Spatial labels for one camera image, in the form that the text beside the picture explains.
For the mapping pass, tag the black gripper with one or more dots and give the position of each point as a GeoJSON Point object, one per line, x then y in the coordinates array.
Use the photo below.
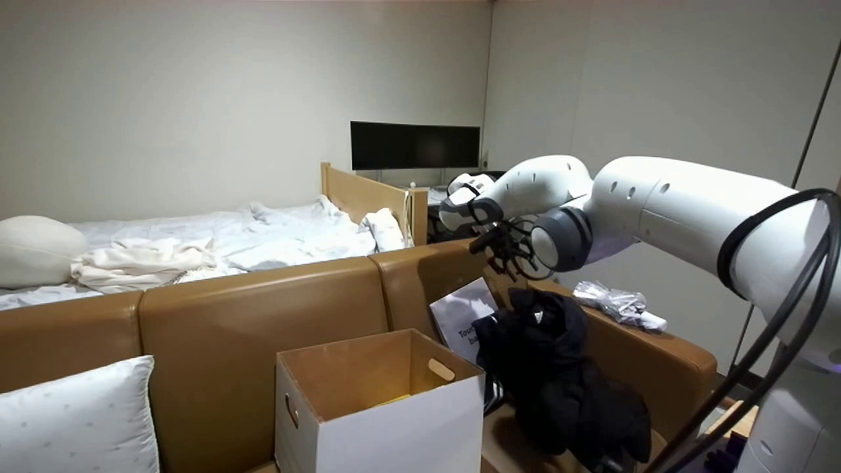
{"type": "Point", "coordinates": [497, 242]}

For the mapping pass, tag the dark navy garment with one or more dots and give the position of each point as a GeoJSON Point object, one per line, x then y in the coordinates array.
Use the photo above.
{"type": "Point", "coordinates": [530, 351]}

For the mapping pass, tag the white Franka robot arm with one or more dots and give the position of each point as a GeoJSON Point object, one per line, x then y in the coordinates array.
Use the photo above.
{"type": "Point", "coordinates": [692, 211]}

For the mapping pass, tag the cardboard box with white front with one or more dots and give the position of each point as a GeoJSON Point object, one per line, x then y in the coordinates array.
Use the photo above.
{"type": "Point", "coordinates": [404, 433]}

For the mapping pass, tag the brown cardboard box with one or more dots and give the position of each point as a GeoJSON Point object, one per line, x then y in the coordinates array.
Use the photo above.
{"type": "Point", "coordinates": [228, 341]}

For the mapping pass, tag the white paper sign with text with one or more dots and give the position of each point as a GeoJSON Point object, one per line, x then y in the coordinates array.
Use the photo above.
{"type": "Point", "coordinates": [460, 316]}

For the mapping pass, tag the black wide monitor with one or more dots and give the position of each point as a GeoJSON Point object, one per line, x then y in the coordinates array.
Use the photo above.
{"type": "Point", "coordinates": [412, 146]}

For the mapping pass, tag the white bed mattress sheet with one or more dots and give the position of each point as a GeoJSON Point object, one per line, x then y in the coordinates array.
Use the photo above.
{"type": "Point", "coordinates": [279, 232]}

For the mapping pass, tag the crumpled white blanket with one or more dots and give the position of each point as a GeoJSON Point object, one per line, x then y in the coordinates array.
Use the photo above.
{"type": "Point", "coordinates": [140, 263]}

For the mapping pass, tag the white square pillow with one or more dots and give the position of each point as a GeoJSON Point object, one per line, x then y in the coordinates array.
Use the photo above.
{"type": "Point", "coordinates": [75, 422]}

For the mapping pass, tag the round white pillow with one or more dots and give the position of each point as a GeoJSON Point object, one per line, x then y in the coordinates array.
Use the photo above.
{"type": "Point", "coordinates": [35, 249]}

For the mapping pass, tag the wooden bed frame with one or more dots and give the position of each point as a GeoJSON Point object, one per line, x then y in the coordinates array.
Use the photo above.
{"type": "Point", "coordinates": [368, 194]}

